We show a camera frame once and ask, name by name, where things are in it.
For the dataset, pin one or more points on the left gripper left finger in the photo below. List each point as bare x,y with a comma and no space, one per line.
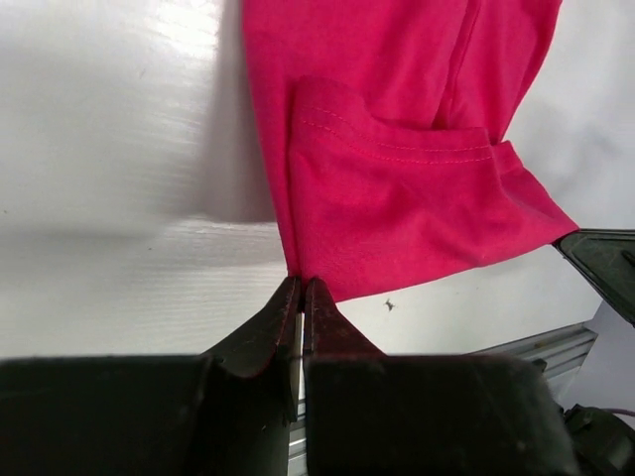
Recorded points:
225,411

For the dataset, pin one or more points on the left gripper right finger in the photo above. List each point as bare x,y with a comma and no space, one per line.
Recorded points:
369,413

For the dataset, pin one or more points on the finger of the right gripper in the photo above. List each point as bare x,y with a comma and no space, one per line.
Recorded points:
605,258

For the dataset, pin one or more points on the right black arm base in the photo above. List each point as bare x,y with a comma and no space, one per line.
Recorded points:
603,443

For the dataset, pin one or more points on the pink t shirt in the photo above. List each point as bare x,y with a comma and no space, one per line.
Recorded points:
382,126

